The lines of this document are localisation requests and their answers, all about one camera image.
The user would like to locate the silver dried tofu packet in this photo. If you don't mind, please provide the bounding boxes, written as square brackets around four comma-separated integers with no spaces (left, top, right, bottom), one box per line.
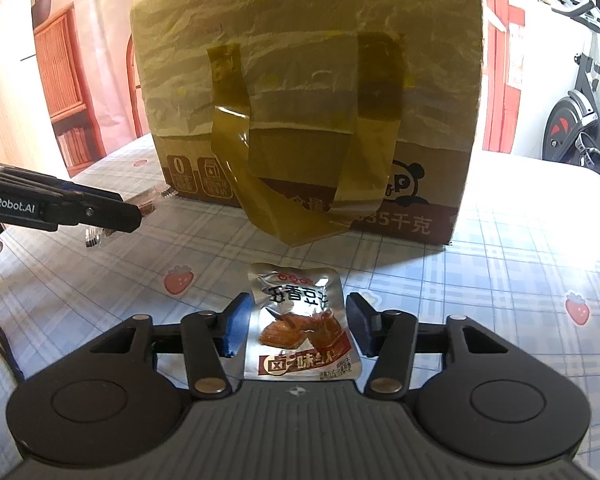
[244,263,362,382]

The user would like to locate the small clear brown snack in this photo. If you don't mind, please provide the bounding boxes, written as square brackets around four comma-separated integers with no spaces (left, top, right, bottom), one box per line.
[84,188,176,248]

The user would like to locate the plaid strawberry bed sheet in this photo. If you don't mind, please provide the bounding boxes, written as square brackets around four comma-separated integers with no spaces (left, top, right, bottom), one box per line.
[0,152,600,477]

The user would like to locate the pink printed backdrop cloth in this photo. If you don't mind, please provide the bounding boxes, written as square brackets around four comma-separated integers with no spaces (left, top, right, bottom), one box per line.
[22,0,526,176]

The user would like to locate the taped cardboard box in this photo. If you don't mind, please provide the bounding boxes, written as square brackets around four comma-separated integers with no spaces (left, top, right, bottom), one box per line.
[130,0,482,245]

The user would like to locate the black exercise bike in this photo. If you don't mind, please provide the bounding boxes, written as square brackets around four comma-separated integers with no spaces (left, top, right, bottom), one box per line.
[541,0,600,176]

